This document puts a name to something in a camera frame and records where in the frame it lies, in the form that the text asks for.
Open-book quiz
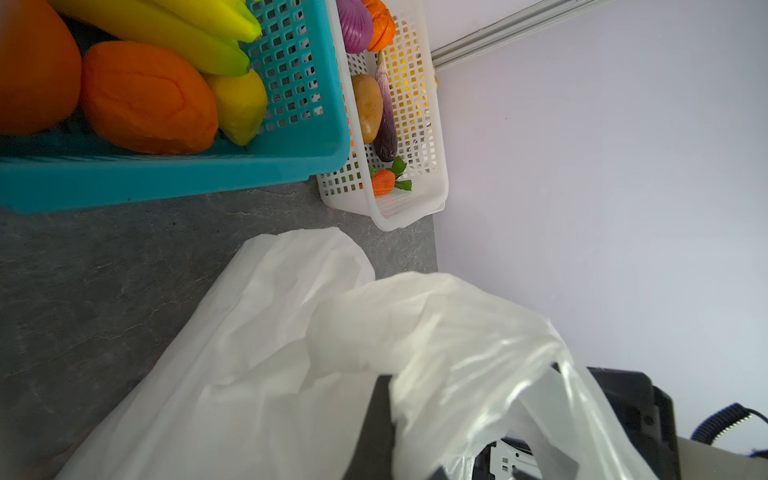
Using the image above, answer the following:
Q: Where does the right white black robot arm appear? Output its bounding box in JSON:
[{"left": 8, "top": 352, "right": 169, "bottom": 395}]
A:
[{"left": 472, "top": 368, "right": 767, "bottom": 479}]

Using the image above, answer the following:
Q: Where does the purple red onion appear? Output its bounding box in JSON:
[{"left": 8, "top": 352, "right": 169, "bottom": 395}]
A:
[{"left": 336, "top": 0, "right": 373, "bottom": 54}]

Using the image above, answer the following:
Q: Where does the yellow banana bunch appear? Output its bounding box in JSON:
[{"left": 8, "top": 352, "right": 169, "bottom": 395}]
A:
[{"left": 50, "top": 1, "right": 262, "bottom": 76}]

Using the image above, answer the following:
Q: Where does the brown potato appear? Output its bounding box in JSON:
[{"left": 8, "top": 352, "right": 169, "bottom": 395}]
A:
[{"left": 352, "top": 74, "right": 383, "bottom": 144}]

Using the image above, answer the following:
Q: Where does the white plastic grocery bag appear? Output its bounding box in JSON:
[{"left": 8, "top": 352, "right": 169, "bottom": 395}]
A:
[{"left": 60, "top": 228, "right": 653, "bottom": 479}]

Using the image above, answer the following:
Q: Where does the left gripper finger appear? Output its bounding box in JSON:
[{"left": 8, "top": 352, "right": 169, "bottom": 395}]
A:
[{"left": 343, "top": 375, "right": 395, "bottom": 480}]

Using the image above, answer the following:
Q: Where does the small carrot with leaves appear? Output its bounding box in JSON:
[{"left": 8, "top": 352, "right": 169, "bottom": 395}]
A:
[{"left": 369, "top": 156, "right": 412, "bottom": 197}]

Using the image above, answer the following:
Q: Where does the orange fruit front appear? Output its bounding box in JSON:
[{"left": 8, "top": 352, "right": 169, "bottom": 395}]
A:
[{"left": 80, "top": 41, "right": 219, "bottom": 155}]

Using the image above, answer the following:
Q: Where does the orange tangerine in white basket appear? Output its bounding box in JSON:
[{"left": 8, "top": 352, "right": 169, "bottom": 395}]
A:
[{"left": 363, "top": 0, "right": 396, "bottom": 52}]

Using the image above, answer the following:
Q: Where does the white plastic vegetable basket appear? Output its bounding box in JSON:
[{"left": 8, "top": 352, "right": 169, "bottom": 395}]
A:
[{"left": 317, "top": 1, "right": 449, "bottom": 231}]

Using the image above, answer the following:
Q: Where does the yellow lemon front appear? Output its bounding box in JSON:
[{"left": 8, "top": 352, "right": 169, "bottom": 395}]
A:
[{"left": 204, "top": 70, "right": 268, "bottom": 147}]

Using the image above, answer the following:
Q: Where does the small striped purple eggplant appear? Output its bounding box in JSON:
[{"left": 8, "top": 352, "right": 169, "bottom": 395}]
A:
[{"left": 373, "top": 52, "right": 398, "bottom": 163}]

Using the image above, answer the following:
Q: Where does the teal plastic fruit basket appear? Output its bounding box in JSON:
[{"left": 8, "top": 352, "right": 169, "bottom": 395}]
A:
[{"left": 1, "top": 1, "right": 351, "bottom": 213}]

